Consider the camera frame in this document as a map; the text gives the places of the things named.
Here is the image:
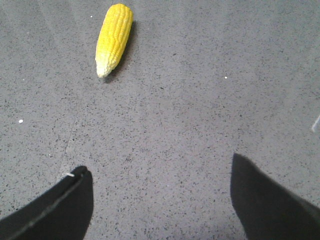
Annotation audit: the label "yellow corn cob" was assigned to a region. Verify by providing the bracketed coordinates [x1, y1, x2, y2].
[95, 3, 134, 78]

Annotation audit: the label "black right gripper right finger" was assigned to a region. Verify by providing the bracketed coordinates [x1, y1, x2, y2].
[230, 153, 320, 240]

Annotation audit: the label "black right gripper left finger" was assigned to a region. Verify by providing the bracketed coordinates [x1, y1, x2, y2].
[0, 166, 94, 240]

